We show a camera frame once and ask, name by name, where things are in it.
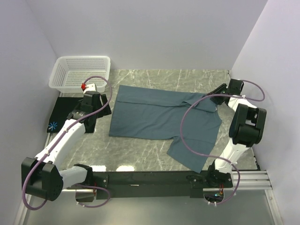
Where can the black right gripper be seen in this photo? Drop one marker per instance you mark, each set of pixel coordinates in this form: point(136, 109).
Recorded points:
point(223, 86)

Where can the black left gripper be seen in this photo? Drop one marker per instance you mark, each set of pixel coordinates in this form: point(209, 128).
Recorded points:
point(104, 100)

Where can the blue-grey t-shirt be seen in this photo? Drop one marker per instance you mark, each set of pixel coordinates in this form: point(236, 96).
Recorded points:
point(161, 115)

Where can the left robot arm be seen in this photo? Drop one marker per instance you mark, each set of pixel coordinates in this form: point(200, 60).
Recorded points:
point(40, 175)

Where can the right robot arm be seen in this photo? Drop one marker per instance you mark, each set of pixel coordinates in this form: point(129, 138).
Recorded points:
point(246, 130)

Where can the folded black t-shirt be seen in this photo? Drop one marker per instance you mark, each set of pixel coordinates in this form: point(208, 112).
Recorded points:
point(62, 107)

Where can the white plastic basket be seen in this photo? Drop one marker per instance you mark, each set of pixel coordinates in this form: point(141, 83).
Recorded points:
point(69, 72)

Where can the black base beam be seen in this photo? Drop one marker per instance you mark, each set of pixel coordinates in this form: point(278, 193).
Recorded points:
point(158, 184)

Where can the aluminium rail frame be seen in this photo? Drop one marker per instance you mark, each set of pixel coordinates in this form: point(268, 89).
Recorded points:
point(242, 180)

